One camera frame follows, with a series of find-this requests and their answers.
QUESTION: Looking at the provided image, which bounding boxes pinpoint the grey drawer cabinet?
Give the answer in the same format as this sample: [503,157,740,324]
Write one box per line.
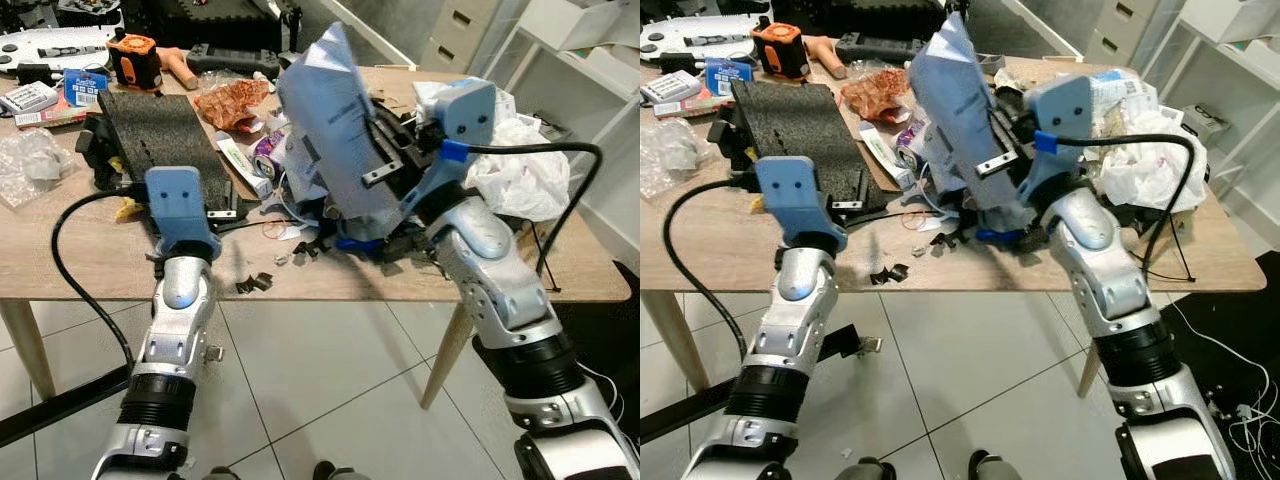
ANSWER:
[1085,0,1181,66]
[420,0,531,73]

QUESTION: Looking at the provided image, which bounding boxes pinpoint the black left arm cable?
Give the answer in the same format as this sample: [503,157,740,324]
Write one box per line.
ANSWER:
[663,178,761,356]
[52,190,151,366]

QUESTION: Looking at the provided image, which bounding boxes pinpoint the white shelf unit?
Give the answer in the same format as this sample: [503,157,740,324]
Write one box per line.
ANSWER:
[490,0,641,276]
[1140,0,1280,216]

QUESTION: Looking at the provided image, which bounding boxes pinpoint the purple drink can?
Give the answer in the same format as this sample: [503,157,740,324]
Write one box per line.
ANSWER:
[252,130,291,181]
[895,120,936,166]

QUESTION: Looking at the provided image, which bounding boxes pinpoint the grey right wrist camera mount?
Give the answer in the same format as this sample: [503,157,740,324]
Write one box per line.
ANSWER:
[400,78,499,219]
[1015,73,1093,206]

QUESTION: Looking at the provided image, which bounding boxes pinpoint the tan wooden handle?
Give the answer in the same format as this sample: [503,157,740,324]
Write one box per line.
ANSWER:
[160,48,199,89]
[805,35,846,79]

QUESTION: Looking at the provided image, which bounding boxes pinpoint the blue card pack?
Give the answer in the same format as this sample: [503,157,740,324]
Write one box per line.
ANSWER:
[65,70,109,106]
[705,58,751,96]

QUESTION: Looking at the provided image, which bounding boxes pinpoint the black plastic controller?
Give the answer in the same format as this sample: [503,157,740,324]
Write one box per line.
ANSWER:
[835,33,926,66]
[185,45,281,81]

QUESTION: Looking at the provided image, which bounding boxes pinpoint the light wooden table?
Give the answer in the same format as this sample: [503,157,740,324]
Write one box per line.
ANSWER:
[640,55,1269,396]
[0,65,633,411]

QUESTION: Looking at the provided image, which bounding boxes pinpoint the black metal cart frame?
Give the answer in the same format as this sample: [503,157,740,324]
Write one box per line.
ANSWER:
[0,345,226,448]
[640,322,883,444]

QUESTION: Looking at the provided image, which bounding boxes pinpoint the orange crumpled wrapper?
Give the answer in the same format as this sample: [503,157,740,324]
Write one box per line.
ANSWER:
[840,68,913,123]
[192,78,273,133]

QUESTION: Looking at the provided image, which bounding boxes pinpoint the clear crumpled plastic bag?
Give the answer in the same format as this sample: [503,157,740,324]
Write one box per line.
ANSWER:
[640,118,713,199]
[0,128,73,209]

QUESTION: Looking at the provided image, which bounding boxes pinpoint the black ribbed foam pad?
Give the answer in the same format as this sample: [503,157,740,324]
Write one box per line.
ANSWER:
[95,88,251,226]
[730,78,869,216]

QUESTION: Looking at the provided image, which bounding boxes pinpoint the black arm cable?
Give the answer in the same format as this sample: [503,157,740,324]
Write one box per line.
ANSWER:
[455,142,604,293]
[1050,135,1196,281]
[663,178,761,356]
[52,190,151,366]

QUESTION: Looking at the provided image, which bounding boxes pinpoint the pink flat box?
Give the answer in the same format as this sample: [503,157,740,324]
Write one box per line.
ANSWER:
[15,105,101,129]
[660,95,736,116]

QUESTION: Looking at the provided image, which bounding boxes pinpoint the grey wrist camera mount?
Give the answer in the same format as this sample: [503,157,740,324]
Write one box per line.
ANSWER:
[400,78,499,219]
[1015,73,1093,206]
[755,156,846,251]
[145,167,223,259]

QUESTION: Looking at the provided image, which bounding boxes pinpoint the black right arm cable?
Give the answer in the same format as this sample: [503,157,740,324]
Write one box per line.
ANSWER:
[1050,135,1196,281]
[455,142,604,293]

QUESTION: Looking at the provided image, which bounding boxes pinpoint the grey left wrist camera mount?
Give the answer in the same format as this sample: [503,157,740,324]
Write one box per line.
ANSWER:
[145,167,223,259]
[755,156,846,251]

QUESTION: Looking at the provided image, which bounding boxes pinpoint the white plastic bag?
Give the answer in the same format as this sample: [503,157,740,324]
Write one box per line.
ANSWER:
[1095,108,1209,213]
[465,115,571,223]

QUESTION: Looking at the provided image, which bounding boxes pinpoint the black plastic clip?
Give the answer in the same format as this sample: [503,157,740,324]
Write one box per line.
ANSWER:
[708,115,746,171]
[75,115,121,191]

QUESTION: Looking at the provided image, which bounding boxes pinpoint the orange and black tool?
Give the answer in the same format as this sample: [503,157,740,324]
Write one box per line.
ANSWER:
[108,33,163,91]
[752,22,809,81]

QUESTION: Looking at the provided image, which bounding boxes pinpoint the grey moulded pulp tray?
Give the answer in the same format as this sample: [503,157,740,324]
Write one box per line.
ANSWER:
[905,12,1036,211]
[276,22,406,226]

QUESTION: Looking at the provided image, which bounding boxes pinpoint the black floor mat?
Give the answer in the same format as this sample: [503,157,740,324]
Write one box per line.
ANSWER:
[545,262,641,441]
[1150,262,1280,480]

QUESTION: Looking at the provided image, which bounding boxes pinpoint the white plastic panel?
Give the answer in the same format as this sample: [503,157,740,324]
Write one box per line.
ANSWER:
[640,18,766,59]
[0,25,121,66]

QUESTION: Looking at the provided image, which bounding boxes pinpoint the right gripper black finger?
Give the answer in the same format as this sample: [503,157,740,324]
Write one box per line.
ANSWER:
[974,148,1021,181]
[360,150,413,191]

